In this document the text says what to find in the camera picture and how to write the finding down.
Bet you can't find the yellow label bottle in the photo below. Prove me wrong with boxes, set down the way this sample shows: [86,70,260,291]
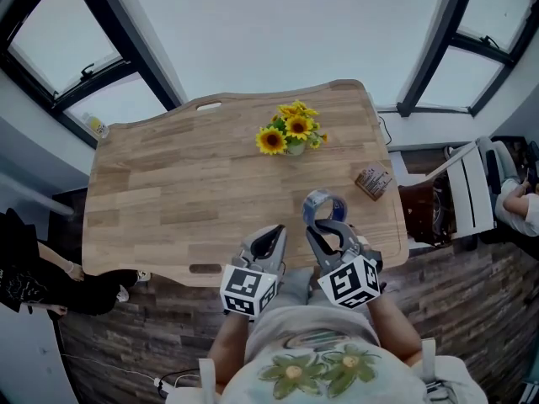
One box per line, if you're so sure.
[81,111,109,139]

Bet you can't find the white slatted chair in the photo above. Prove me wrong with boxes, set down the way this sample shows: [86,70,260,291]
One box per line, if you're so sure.
[389,143,496,250]

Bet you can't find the black framed window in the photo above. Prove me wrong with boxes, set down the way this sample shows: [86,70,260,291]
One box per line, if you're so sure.
[0,0,189,149]
[395,0,539,117]

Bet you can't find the person's left forearm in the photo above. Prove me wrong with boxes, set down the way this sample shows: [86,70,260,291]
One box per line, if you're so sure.
[206,311,253,369]

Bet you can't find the person's grey trousers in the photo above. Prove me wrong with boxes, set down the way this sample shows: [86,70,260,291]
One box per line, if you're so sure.
[277,266,325,311]

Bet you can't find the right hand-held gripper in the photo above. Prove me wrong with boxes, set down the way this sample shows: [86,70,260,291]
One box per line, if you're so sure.
[306,219,382,310]

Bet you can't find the white arm strap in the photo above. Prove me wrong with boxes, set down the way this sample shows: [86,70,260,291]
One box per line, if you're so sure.
[420,338,438,385]
[198,358,216,404]

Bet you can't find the grey pole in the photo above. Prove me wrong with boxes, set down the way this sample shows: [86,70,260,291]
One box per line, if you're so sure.
[0,173,75,217]

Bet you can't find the purple tape roll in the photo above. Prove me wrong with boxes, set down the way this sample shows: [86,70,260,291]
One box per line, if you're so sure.
[302,189,349,229]

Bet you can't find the sunflower bouquet in vase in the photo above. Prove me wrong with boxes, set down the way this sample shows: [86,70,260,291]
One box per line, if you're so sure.
[254,99,329,157]

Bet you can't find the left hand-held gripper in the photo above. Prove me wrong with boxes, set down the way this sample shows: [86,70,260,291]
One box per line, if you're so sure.
[219,224,288,319]

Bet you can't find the person's right forearm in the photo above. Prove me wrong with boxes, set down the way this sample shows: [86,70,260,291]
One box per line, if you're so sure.
[366,292,424,368]

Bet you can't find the person's floral print shirt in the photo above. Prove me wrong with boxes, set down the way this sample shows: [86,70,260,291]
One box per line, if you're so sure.
[166,305,489,404]

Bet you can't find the wooden card holder block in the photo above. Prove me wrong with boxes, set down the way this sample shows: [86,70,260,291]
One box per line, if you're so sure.
[354,161,395,202]

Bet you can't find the brown leather bag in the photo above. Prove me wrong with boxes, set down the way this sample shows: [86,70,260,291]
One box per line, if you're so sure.
[398,177,458,247]

